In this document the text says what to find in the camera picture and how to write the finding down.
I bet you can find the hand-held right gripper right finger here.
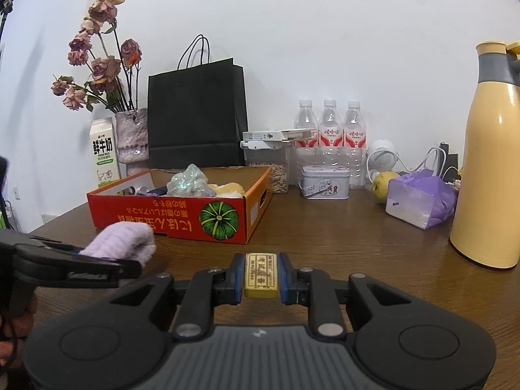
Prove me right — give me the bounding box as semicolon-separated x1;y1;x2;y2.
279;253;419;340

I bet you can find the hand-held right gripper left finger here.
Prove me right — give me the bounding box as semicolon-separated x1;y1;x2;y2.
103;253;246;339

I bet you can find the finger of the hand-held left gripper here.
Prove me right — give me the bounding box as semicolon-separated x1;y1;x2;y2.
0;229;88;254
12;247;143;289

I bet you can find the yellow eraser block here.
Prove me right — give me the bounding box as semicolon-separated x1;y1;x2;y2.
244;253;281;298

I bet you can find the lilac towel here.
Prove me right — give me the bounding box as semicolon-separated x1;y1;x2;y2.
79;223;157;267

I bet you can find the yellow white plush toy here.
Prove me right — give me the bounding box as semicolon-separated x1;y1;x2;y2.
207;182;246;199

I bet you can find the red cardboard box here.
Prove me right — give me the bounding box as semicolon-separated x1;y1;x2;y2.
86;165;274;245

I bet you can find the iridescent plastic bag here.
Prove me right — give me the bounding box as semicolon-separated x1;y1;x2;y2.
166;163;216;198

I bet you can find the person's left hand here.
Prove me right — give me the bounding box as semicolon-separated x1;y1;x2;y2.
0;311;36;370

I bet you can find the small printed tin box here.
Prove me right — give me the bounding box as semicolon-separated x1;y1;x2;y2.
298;165;351;201

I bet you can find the white green milk carton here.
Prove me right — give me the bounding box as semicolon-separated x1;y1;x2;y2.
89;117;121;189

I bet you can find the yellow fruit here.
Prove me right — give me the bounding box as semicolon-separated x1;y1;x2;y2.
370;171;401;204

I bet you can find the fuzzy purple vase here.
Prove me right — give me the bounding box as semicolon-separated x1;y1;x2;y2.
115;108;150;177

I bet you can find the clear container white lid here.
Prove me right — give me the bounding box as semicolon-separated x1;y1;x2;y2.
240;129;319;194

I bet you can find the purple tissue pack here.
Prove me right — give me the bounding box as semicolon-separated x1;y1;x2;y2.
385;169;459;231

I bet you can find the clear water bottle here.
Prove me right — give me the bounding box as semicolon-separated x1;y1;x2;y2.
318;98;344;167
293;98;320;189
342;100;368;189

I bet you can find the white round device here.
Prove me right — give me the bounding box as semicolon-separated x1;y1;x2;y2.
366;139;397;171

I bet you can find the black paper bag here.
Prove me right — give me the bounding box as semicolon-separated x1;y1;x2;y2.
147;34;248;170

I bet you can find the dried rose bouquet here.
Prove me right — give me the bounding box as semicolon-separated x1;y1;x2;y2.
51;0;143;113

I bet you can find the black charger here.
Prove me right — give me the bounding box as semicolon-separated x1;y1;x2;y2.
439;142;462;179

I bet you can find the yellow thermos jug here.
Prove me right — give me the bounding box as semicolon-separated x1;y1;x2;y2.
449;41;520;269

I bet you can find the white cable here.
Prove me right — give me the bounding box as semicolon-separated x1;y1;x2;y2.
366;147;449;183

